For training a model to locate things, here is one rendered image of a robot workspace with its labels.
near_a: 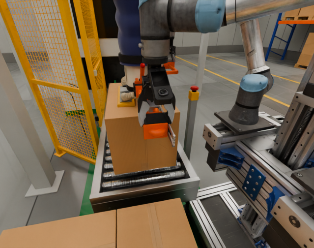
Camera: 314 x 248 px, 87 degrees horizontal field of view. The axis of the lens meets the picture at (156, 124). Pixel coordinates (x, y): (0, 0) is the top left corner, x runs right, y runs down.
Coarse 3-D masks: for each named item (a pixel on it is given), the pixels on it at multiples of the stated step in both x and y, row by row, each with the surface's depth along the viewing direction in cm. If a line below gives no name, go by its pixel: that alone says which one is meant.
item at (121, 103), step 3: (120, 93) 107; (117, 96) 105; (120, 96) 102; (117, 99) 100; (120, 99) 98; (132, 99) 100; (117, 102) 96; (120, 102) 96; (123, 102) 96; (126, 102) 96; (129, 102) 96; (132, 102) 96; (117, 105) 94; (120, 105) 94; (123, 105) 95; (126, 105) 95; (129, 105) 95; (132, 105) 96
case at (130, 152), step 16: (112, 96) 109; (112, 112) 89; (128, 112) 89; (176, 112) 90; (112, 128) 87; (128, 128) 89; (176, 128) 95; (112, 144) 92; (128, 144) 94; (144, 144) 96; (160, 144) 98; (176, 144) 101; (112, 160) 97; (128, 160) 100; (144, 160) 102; (160, 160) 105
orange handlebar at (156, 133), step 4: (168, 64) 129; (172, 68) 118; (168, 72) 110; (172, 72) 110; (176, 72) 111; (136, 80) 93; (140, 92) 76; (156, 108) 62; (148, 112) 60; (164, 128) 50; (148, 132) 50; (152, 132) 49; (156, 132) 49; (160, 132) 49; (164, 132) 49; (156, 136) 49
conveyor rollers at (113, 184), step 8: (112, 168) 130; (160, 168) 128; (168, 168) 129; (176, 168) 132; (104, 176) 121; (112, 176) 122; (120, 176) 123; (144, 176) 120; (152, 176) 120; (160, 176) 120; (168, 176) 121; (176, 176) 122; (104, 184) 114; (112, 184) 115; (120, 184) 115; (128, 184) 116; (136, 184) 118
